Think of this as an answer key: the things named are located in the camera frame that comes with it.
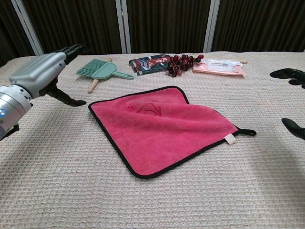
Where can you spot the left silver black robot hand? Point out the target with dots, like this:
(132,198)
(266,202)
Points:
(38,71)

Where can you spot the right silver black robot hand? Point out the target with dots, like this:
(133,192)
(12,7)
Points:
(290,74)

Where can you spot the pink microfiber cloth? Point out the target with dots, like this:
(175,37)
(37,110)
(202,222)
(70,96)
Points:
(162,128)

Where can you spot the slender wooden stick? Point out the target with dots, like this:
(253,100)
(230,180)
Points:
(241,61)

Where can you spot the thick wooden stick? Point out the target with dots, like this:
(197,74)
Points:
(92,86)

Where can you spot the dark ribbed partition panel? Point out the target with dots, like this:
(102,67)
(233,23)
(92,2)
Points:
(262,23)
(7,23)
(166,23)
(76,23)

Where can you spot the green plastic hand brush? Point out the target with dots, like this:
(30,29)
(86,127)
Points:
(104,70)

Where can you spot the pink wet wipes pack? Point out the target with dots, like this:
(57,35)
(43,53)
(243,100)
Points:
(218,68)

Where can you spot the dark printed card box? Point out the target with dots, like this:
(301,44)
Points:
(150,64)

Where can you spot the beige woven tablecloth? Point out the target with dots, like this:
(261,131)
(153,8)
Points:
(71,179)

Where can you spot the dark red grape bunch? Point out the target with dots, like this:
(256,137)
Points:
(178,65)

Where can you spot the grey metal partition post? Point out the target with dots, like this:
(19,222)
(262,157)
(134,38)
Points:
(122,23)
(26,23)
(212,23)

